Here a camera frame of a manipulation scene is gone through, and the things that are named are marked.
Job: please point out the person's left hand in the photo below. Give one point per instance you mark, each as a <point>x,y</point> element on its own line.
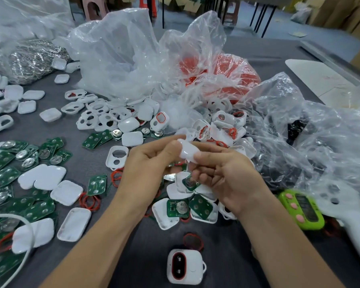
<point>144,173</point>

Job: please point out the person's right hand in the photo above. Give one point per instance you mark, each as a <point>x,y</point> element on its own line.
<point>231,179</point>

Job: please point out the person's right thumb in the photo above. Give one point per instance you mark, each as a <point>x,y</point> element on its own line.
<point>208,157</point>

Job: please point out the person's left thumb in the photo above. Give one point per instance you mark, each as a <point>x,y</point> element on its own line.
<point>169,154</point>

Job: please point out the white plastic shell piece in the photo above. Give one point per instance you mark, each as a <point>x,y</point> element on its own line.
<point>187,150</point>

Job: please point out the person's left forearm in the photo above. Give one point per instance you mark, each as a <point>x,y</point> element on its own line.
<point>96,248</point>

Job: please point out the person's right forearm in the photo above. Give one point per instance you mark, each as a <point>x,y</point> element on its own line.
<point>285,251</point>

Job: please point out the white holed shell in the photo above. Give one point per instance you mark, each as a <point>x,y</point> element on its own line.
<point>117,157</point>

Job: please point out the green circuit board with battery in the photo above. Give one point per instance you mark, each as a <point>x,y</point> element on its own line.
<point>177,208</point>

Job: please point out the bunch of red rubber rings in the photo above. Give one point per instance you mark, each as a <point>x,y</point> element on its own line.
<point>116,176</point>
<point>90,202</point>

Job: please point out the cluster of shells and boards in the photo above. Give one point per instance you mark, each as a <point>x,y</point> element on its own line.
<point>171,220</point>

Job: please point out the pile of white holed shells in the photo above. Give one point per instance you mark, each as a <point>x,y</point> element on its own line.
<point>108,116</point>

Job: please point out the bag of red rubber rings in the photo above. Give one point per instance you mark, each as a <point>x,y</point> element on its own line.
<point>228,77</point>

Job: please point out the pile of black parts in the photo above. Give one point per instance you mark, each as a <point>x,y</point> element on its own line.
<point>297,130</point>

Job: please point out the large clear plastic bag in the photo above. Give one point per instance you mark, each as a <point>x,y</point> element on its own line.
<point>123,56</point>

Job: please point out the green counter with pink buttons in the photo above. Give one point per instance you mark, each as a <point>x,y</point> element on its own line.
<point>303,209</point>

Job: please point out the crumpled clear plastic bag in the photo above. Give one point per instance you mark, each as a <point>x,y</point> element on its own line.
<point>318,140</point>

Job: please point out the spread of white plain covers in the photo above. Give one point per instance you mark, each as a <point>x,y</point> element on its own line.
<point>42,176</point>

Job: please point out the white flat board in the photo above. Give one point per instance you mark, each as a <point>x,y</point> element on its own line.
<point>315,77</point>

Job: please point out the brown stool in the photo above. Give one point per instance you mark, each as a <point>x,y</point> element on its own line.
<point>232,11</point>

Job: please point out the black metal table legs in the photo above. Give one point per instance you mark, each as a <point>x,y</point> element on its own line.
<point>262,17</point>

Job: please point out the white handheld power tool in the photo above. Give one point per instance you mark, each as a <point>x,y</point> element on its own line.
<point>348,215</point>

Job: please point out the red plastic stool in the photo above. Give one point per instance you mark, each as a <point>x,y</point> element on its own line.
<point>148,4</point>

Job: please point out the pile of green circuit boards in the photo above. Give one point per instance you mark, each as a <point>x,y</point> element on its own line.
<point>9,176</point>

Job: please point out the pink plastic stool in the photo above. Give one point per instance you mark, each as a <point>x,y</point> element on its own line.
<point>94,7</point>

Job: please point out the pile of silver metal clips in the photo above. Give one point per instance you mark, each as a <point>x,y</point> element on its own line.
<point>33,61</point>

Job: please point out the small white plastic bag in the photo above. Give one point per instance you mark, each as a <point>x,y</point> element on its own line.
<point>301,13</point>

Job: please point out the stack of cardboard boxes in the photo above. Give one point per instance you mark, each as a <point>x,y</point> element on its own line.
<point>342,14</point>

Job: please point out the grey metal rail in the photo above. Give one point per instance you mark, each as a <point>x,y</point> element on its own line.
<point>333,61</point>

